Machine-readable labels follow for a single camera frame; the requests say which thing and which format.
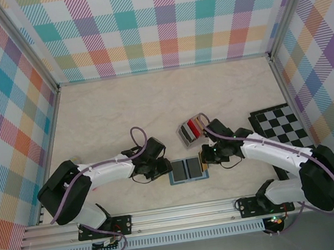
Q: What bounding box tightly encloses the orange credit card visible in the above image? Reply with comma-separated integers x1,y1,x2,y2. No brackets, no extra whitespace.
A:
192,113,206,128
199,152,209,172

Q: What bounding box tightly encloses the black credit card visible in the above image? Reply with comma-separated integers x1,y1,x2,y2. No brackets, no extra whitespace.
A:
186,156,203,179
170,159,189,182

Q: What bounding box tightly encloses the silver box of coloured blocks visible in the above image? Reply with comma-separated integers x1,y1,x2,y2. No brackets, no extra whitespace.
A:
174,112,210,151

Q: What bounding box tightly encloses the teal tray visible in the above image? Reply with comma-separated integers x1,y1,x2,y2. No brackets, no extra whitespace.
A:
167,155,209,187

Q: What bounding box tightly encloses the red credit card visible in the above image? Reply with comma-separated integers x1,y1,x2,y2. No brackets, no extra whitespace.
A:
184,118,201,138

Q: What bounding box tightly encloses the black grey checkerboard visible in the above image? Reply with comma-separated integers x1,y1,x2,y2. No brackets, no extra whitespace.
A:
246,99,321,183

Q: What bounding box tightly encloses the right controller circuit board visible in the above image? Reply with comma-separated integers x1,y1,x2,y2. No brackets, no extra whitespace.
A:
261,214,288,236

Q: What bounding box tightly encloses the controller circuit board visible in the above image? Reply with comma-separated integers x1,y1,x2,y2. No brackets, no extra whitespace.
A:
90,236,124,250
261,214,288,236

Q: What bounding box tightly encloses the left controller circuit board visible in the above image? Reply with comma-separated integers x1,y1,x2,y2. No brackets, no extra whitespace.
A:
90,236,124,250

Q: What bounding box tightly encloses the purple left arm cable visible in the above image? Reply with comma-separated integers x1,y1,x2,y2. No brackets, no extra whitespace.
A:
38,125,163,250

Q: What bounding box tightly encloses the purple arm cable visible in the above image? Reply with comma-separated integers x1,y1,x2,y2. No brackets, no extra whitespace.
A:
196,95,334,244
38,125,163,250

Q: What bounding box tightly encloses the aluminium mounting rail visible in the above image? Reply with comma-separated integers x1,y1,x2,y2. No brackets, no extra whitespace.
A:
16,185,334,250

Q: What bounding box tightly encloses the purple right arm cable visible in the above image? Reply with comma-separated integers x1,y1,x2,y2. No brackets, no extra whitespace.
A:
196,95,334,244

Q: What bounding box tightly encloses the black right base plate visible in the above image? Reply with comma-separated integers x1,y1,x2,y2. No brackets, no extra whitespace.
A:
234,190,297,220

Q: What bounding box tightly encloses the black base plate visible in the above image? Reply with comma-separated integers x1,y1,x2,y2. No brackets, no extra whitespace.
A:
234,190,297,220
76,214,135,243

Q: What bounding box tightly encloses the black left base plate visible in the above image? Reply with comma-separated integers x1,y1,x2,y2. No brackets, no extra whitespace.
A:
76,214,135,243

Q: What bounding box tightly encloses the white slotted cable duct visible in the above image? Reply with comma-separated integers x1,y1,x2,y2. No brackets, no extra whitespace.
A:
49,221,267,250

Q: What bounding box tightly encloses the aluminium floor rail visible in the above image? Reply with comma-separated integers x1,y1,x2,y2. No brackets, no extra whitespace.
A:
19,86,79,226
56,52,272,88
267,48,334,190

